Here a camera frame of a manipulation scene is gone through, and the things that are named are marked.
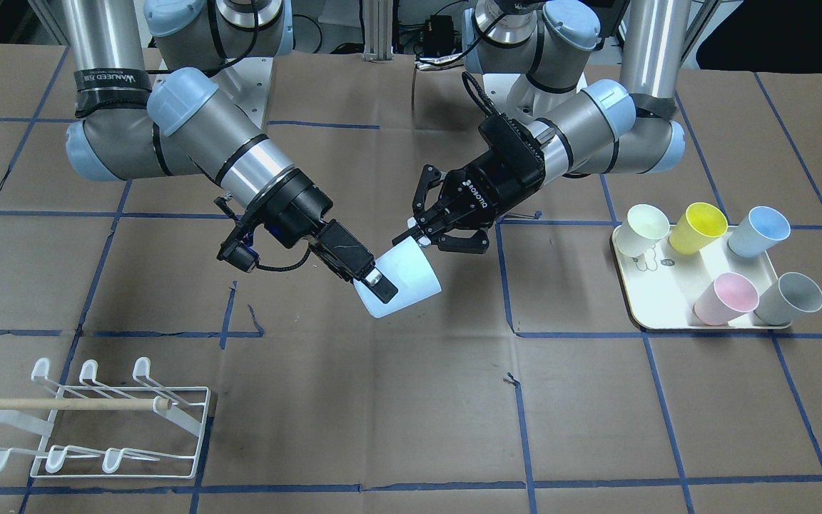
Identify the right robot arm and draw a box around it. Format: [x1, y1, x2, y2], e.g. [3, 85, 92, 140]
[63, 1, 397, 303]

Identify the light blue cup back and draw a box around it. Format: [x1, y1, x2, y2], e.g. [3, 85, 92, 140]
[727, 206, 791, 259]

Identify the aluminium frame post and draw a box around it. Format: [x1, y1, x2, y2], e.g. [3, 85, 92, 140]
[360, 0, 397, 62]

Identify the white wire cup rack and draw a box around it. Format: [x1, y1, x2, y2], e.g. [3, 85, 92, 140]
[0, 357, 211, 480]

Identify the white plastic cup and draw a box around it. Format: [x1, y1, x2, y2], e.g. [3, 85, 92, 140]
[614, 203, 671, 258]

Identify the cream plastic tray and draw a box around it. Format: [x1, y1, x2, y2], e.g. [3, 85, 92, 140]
[612, 227, 778, 331]

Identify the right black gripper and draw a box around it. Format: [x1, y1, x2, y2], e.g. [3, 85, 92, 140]
[216, 168, 398, 302]

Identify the light blue cup front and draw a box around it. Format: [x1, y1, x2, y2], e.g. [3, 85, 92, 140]
[352, 237, 442, 318]

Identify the yellow plastic cup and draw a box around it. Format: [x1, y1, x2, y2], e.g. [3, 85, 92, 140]
[669, 202, 729, 255]

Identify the grey plastic cup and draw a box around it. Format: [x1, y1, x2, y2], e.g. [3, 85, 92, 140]
[754, 272, 822, 326]

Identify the pink plastic cup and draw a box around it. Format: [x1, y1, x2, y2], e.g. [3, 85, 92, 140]
[694, 272, 760, 326]

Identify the wooden rack rod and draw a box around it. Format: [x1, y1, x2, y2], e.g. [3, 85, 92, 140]
[0, 397, 174, 412]

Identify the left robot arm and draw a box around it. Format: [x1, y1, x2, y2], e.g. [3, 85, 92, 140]
[392, 1, 689, 253]

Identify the light blue cup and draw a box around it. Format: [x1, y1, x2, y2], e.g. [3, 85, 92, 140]
[727, 206, 791, 259]
[352, 237, 442, 318]

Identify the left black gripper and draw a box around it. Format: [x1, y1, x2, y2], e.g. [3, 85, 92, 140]
[392, 114, 545, 253]

